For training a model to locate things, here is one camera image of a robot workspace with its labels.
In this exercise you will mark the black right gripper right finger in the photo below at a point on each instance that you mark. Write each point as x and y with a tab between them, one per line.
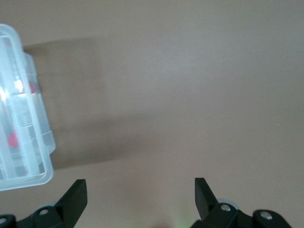
206	206

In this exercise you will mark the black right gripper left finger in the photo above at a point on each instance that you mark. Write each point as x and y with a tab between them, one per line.
71	204

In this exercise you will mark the clear plastic box lid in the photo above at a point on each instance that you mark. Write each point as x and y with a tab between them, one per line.
14	47

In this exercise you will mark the clear plastic storage box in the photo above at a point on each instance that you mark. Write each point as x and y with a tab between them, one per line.
46	123

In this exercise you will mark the red block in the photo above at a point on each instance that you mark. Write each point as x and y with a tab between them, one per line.
13	140
32	88

